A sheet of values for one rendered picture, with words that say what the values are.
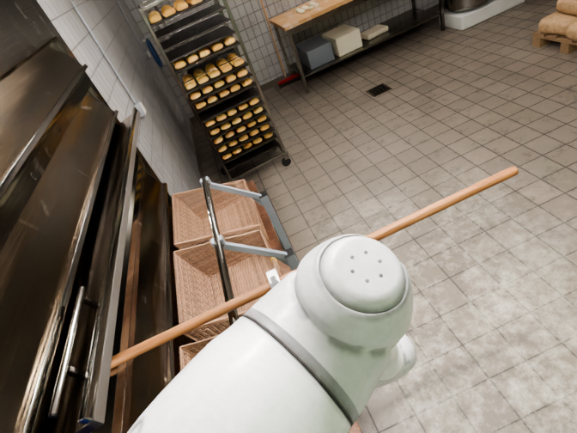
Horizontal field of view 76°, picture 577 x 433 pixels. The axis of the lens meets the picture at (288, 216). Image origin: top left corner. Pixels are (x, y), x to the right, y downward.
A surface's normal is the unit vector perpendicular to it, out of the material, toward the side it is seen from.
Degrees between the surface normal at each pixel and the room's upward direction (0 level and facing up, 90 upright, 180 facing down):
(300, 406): 50
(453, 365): 0
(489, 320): 0
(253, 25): 90
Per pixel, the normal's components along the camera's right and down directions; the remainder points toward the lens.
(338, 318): -0.25, 0.04
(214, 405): -0.18, -0.64
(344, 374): 0.35, -0.03
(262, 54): 0.28, 0.55
